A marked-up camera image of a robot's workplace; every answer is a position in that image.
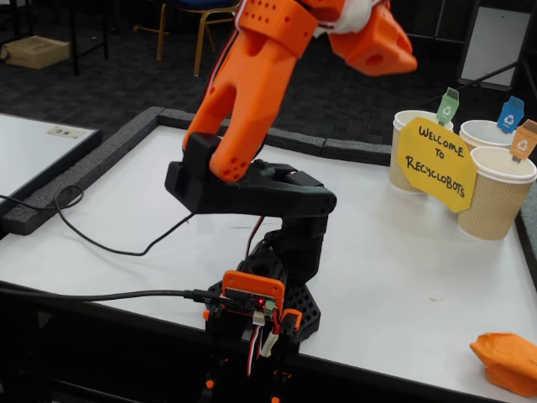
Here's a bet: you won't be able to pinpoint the small paper label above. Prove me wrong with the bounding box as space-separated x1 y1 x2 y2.
45 124 87 140

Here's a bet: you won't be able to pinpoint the white red forearm servo wires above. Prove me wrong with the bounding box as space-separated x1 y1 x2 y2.
205 0 253 97

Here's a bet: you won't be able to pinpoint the orange framed controller board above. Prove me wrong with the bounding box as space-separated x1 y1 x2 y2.
221 270 286 324

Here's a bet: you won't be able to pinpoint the black metal rod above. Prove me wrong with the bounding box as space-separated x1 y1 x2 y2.
459 60 521 89

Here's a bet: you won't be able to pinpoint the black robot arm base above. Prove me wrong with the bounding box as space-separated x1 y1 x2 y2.
203 228 322 403

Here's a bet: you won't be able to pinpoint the red servo wire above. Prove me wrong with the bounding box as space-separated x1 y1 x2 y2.
245 216 268 257

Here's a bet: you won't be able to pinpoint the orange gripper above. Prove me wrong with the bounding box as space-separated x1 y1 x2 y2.
329 6 419 76

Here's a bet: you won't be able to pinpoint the thin black camera cable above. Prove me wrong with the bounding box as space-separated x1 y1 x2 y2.
0 184 196 257

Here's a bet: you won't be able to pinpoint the green recycling bin sign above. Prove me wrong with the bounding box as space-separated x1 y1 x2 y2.
435 86 461 129

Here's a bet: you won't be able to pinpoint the thick black USB cable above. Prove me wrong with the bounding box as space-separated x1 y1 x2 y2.
0 280 227 304

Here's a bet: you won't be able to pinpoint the ribbed brown paper cup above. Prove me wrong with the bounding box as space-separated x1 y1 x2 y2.
456 145 537 241
388 109 455 196
459 119 519 150

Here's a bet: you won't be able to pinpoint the blue recycling bin sign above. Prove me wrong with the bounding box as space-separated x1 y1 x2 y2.
497 95 526 135

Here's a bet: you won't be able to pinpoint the yellow handwritten welcome sign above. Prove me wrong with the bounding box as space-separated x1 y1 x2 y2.
396 116 479 214

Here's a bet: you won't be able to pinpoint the orange recycling bin sign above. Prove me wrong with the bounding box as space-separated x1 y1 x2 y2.
509 118 537 164

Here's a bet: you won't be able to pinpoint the short dark grey foam strip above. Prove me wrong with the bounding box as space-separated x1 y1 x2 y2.
322 136 394 167

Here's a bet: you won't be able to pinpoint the servo wires with white connector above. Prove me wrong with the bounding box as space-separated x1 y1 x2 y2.
245 312 280 377

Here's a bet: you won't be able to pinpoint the cardboard box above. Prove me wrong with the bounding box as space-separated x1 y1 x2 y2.
0 35 71 71

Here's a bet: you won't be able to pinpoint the black framed white table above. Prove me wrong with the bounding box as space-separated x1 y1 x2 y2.
0 112 103 217
459 4 534 92

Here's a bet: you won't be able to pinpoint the black metal table legs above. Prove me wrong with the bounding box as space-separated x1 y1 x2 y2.
66 0 111 76

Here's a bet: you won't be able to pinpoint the gold framed blue chair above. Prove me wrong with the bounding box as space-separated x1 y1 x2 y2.
133 0 255 78

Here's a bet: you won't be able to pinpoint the orange paper bundle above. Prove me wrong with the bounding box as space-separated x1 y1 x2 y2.
469 332 537 398

